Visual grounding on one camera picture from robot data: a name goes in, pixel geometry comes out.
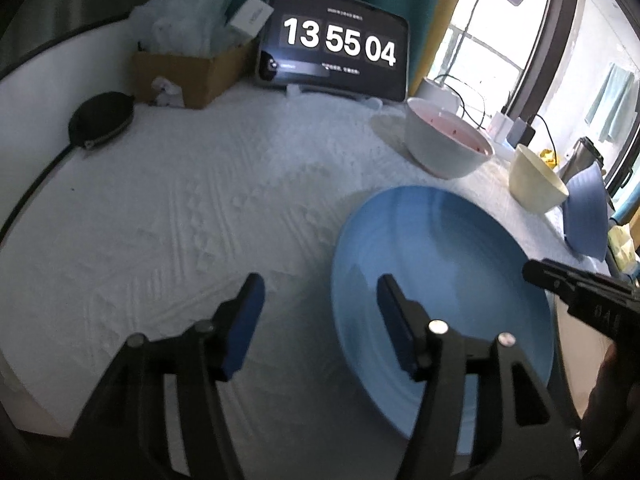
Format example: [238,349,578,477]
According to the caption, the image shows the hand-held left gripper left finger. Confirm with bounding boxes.
[70,272,266,480]

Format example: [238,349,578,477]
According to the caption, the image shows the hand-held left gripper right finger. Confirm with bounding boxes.
[376,274,583,480]

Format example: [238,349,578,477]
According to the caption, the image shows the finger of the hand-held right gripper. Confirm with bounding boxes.
[522,258,581,307]

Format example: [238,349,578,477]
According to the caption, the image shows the large light blue plate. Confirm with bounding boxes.
[330,185,556,456]

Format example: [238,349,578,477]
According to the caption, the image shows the cream bowl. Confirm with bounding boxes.
[508,143,570,214]

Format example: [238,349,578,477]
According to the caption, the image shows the pale yellow packet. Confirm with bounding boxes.
[607,222,639,277]

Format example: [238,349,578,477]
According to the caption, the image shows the small dark blue plate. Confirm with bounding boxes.
[562,162,609,261]

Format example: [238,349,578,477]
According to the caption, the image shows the steel kettle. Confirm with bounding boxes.
[557,136,606,186]

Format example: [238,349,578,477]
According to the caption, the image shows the white textured tablecloth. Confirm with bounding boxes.
[0,80,616,461]

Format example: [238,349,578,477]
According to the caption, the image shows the black charger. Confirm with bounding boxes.
[510,117,537,147]

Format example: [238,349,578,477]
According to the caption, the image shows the white bowl with pink inside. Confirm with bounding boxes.
[404,97,496,180]

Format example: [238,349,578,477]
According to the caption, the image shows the light blue towel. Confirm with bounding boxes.
[585,62,636,143]

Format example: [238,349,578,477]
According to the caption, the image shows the white desk lamp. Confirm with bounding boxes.
[415,0,527,116]

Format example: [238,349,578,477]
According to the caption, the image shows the crumpled white paper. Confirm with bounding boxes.
[150,77,183,107]

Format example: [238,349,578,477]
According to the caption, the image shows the tablet showing clock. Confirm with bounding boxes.
[254,0,411,103]

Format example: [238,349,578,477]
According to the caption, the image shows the black round pouch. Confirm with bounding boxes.
[68,91,135,151]

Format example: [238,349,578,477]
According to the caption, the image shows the cardboard box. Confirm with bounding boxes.
[131,40,261,110]

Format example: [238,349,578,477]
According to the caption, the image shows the small white box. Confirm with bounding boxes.
[229,0,274,38]

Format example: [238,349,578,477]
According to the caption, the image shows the clear plastic bags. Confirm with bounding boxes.
[137,0,241,56]

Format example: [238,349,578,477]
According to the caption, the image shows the black charger cable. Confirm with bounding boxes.
[532,114,565,162]
[434,74,490,132]

